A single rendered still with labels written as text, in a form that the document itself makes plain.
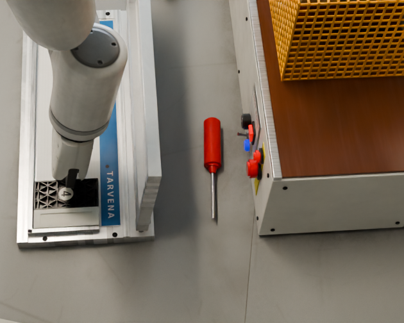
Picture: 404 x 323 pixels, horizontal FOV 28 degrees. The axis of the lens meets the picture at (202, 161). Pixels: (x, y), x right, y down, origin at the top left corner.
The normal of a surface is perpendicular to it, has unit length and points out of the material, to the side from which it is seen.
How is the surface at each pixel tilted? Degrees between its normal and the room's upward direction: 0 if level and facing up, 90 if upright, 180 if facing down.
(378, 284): 0
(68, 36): 93
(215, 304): 0
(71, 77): 82
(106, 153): 0
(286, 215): 90
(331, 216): 90
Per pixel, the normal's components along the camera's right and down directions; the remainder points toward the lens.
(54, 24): 0.18, 0.90
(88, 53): 0.23, -0.47
